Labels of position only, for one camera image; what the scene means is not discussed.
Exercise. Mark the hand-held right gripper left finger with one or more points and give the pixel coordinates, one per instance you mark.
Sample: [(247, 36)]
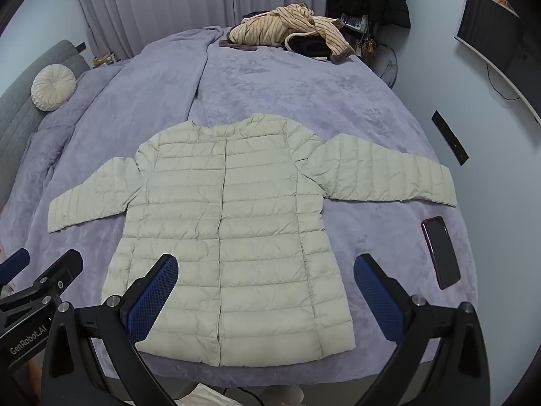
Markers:
[(154, 300)]

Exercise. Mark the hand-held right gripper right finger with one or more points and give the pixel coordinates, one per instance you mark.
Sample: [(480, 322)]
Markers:
[(378, 300)]

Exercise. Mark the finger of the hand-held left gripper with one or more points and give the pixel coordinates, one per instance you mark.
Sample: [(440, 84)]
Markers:
[(63, 268), (12, 262)]

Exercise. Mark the cream puffer jacket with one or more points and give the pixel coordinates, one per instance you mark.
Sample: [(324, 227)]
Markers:
[(253, 220)]

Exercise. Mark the smartphone in purple case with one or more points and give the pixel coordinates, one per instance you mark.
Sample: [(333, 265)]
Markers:
[(439, 251)]

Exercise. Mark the white cloth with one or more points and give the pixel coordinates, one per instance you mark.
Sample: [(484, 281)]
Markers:
[(211, 395)]

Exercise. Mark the grey quilted headboard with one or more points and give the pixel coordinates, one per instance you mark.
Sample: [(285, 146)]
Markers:
[(17, 105)]

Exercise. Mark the black flat strip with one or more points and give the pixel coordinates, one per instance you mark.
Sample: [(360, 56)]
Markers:
[(450, 137)]

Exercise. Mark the round cream pleated pillow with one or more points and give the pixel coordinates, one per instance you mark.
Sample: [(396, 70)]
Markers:
[(53, 87)]

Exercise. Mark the small bedside clutter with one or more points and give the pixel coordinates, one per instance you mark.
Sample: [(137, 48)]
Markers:
[(103, 60)]

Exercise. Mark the lavender plush blanket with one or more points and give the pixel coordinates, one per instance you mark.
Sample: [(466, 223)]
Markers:
[(296, 89)]

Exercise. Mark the standing fan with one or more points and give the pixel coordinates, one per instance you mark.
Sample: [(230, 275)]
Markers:
[(389, 67)]

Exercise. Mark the brown patterned bag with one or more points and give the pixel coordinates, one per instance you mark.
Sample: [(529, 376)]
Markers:
[(367, 44)]

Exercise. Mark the dark garment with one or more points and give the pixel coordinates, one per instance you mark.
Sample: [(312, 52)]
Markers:
[(306, 46)]

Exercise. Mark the grey curtain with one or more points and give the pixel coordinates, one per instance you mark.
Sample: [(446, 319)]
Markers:
[(169, 0)]

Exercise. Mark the beige striped robe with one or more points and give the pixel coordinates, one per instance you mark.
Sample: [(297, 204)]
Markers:
[(270, 29)]

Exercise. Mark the wall-mounted monitor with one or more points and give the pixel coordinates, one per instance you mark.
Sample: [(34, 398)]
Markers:
[(490, 29)]

